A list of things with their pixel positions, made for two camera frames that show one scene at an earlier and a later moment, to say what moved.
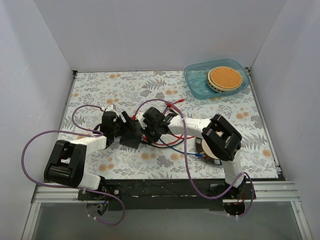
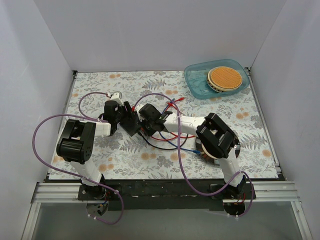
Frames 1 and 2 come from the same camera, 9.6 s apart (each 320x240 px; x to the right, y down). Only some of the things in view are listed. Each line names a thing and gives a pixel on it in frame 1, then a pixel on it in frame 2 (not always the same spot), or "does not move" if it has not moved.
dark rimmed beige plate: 208,154 does not move
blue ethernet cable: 196,154 -> 196,152
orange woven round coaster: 224,79 does not move
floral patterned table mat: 156,129 does not move
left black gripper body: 125,121 -> 126,116
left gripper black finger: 129,122 -> 128,109
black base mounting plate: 168,194 does not move
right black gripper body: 145,128 does not move
